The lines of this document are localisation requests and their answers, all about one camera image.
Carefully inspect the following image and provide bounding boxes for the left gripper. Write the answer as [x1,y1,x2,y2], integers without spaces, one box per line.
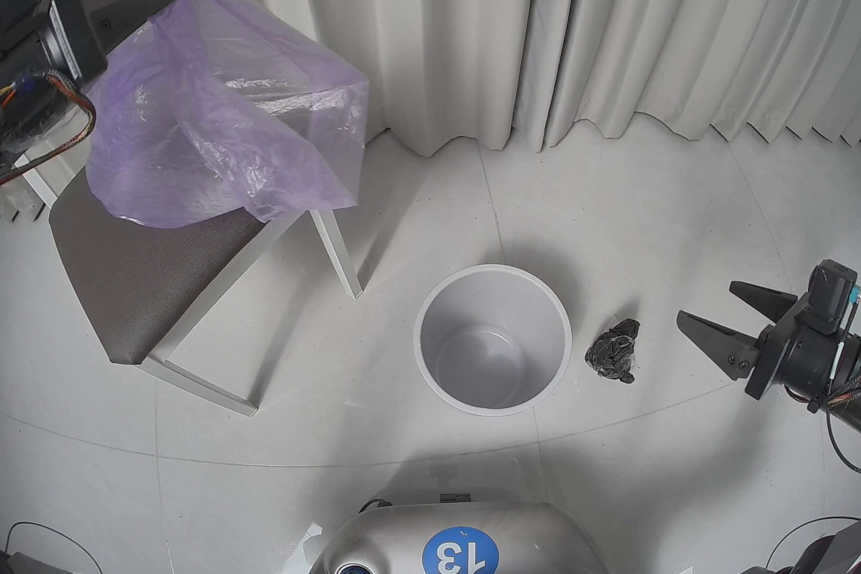
[0,0,186,86]

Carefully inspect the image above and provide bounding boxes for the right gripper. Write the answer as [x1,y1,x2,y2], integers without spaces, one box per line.
[677,281,861,403]

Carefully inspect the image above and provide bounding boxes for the purple plastic bag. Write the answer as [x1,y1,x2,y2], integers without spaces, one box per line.
[86,0,370,230]

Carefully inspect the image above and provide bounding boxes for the black plastic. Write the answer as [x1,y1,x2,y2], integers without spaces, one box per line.
[584,319,641,385]

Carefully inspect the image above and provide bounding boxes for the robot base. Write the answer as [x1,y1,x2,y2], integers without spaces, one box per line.
[306,486,609,574]

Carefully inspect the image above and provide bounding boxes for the white trash bin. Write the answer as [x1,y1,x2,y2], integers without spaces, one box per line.
[413,265,573,417]

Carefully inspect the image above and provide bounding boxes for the grey white-framed chair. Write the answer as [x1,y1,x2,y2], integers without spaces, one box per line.
[0,0,364,417]

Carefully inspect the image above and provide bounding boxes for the white curtain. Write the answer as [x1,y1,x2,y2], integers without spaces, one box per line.
[538,0,861,153]
[0,0,596,222]

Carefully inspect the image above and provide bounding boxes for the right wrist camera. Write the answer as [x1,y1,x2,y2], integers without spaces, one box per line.
[807,261,861,335]

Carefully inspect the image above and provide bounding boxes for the black cable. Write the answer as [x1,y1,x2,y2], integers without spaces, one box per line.
[767,516,861,574]
[0,521,103,574]
[826,410,861,473]

